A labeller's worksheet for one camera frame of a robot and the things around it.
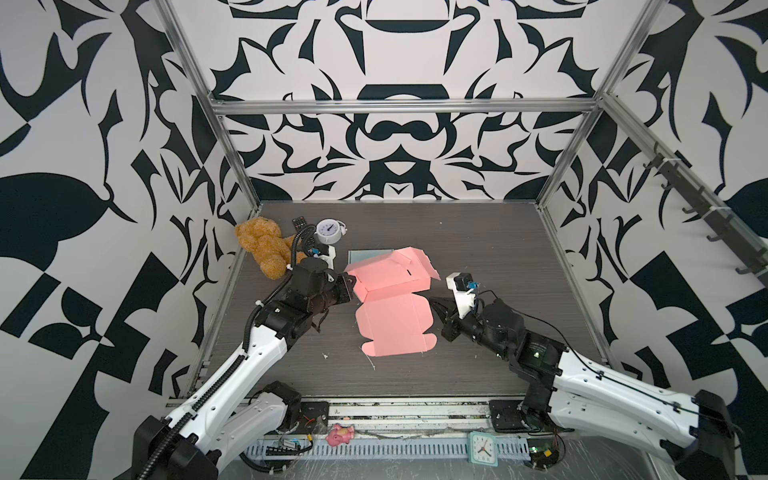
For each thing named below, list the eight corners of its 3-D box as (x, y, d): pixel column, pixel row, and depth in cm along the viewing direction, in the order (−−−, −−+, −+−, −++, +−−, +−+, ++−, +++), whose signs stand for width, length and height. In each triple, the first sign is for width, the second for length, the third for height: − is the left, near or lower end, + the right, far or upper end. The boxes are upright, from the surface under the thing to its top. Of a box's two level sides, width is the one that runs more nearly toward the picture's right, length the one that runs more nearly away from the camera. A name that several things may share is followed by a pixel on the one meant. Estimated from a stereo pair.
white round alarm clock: (313, 241, 112) (310, 232, 108) (328, 223, 117) (326, 214, 113) (332, 249, 109) (330, 241, 105) (347, 230, 115) (346, 222, 111)
